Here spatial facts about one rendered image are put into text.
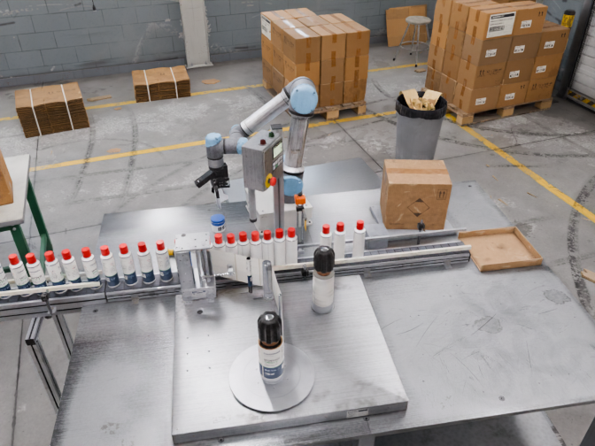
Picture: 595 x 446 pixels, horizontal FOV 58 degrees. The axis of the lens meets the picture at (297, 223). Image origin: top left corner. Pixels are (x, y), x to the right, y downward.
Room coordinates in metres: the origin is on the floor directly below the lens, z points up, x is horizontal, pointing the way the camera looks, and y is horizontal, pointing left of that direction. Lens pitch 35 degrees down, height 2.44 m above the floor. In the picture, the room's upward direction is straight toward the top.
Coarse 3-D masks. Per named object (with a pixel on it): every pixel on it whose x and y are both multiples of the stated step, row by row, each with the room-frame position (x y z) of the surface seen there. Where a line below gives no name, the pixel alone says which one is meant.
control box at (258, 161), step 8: (256, 136) 1.96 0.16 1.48; (264, 136) 1.96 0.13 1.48; (280, 136) 1.97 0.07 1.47; (248, 144) 1.89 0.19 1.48; (256, 144) 1.89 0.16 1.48; (272, 144) 1.90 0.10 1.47; (248, 152) 1.87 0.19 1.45; (256, 152) 1.85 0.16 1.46; (264, 152) 1.84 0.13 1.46; (272, 152) 1.90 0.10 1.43; (248, 160) 1.87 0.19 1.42; (256, 160) 1.85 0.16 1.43; (264, 160) 1.84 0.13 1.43; (272, 160) 1.90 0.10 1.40; (248, 168) 1.87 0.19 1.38; (256, 168) 1.85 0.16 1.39; (264, 168) 1.84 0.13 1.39; (272, 168) 1.90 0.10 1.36; (280, 168) 1.96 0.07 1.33; (248, 176) 1.87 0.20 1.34; (256, 176) 1.85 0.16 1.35; (264, 176) 1.84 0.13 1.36; (272, 176) 1.89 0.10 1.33; (248, 184) 1.87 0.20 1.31; (256, 184) 1.85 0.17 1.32; (264, 184) 1.85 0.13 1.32
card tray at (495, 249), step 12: (492, 228) 2.16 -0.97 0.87; (504, 228) 2.17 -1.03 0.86; (516, 228) 2.16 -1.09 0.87; (468, 240) 2.11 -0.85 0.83; (480, 240) 2.11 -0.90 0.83; (492, 240) 2.11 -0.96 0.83; (504, 240) 2.11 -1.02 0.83; (516, 240) 2.11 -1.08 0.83; (480, 252) 2.01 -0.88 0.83; (492, 252) 2.01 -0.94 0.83; (504, 252) 2.01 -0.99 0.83; (516, 252) 2.01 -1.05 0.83; (528, 252) 2.01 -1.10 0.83; (480, 264) 1.93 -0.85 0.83; (492, 264) 1.88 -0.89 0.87; (504, 264) 1.89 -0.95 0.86; (516, 264) 1.90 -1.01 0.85; (528, 264) 1.91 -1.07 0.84; (540, 264) 1.92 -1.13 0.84
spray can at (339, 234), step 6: (342, 222) 1.91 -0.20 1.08; (336, 228) 1.90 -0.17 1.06; (342, 228) 1.89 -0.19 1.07; (336, 234) 1.89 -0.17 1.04; (342, 234) 1.88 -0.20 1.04; (336, 240) 1.88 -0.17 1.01; (342, 240) 1.88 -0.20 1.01; (336, 246) 1.88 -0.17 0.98; (342, 246) 1.88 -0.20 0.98; (336, 252) 1.88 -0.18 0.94; (342, 252) 1.88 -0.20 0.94; (336, 258) 1.88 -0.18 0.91
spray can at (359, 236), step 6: (360, 222) 1.91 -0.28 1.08; (354, 228) 1.92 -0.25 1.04; (360, 228) 1.90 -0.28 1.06; (354, 234) 1.91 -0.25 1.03; (360, 234) 1.89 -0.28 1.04; (354, 240) 1.90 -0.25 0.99; (360, 240) 1.89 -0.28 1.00; (354, 246) 1.90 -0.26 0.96; (360, 246) 1.89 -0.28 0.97; (354, 252) 1.90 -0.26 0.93; (360, 252) 1.89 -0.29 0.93
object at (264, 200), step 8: (256, 192) 2.38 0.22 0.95; (264, 192) 2.39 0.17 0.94; (272, 192) 2.39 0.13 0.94; (248, 200) 2.36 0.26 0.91; (256, 200) 2.30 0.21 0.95; (264, 200) 2.30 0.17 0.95; (272, 200) 2.31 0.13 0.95; (248, 208) 2.38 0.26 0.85; (256, 208) 2.22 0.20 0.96; (264, 208) 2.22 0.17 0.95; (272, 208) 2.23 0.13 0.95; (288, 208) 2.23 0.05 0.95; (312, 208) 2.25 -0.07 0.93; (264, 216) 2.17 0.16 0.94; (272, 216) 2.19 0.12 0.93; (288, 216) 2.21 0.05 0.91; (296, 216) 2.23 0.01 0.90; (256, 224) 2.24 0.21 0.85; (264, 224) 2.17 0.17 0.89; (272, 224) 2.18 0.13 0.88; (288, 224) 2.21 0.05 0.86; (296, 224) 2.23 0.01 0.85; (304, 224) 2.24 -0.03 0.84; (312, 224) 2.25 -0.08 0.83; (272, 232) 2.18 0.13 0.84
